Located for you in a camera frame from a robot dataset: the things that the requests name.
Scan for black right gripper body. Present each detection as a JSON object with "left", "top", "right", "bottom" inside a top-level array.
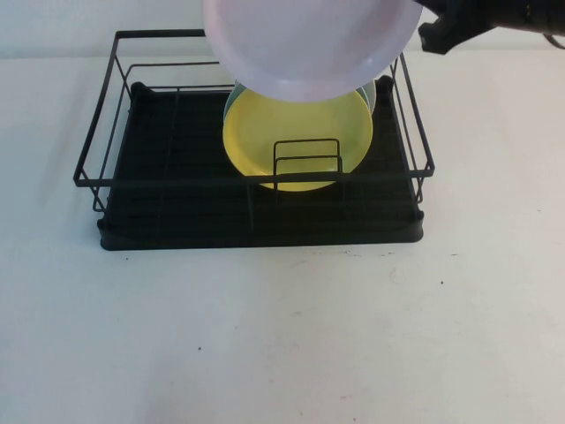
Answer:
[{"left": 434, "top": 0, "right": 533, "bottom": 44}]

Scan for pink plate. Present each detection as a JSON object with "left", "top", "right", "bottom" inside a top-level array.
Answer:
[{"left": 201, "top": 0, "right": 426, "bottom": 102}]

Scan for yellow plate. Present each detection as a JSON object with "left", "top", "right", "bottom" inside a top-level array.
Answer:
[{"left": 222, "top": 85, "right": 374, "bottom": 193}]

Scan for teal blue plate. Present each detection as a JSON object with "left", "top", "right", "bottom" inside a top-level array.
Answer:
[{"left": 223, "top": 80, "right": 373, "bottom": 121}]

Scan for black plastic drip tray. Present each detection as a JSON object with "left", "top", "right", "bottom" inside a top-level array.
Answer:
[{"left": 95, "top": 74, "right": 426, "bottom": 252}]

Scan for black wire dish rack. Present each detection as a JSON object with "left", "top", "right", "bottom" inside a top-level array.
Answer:
[{"left": 72, "top": 29, "right": 437, "bottom": 231}]

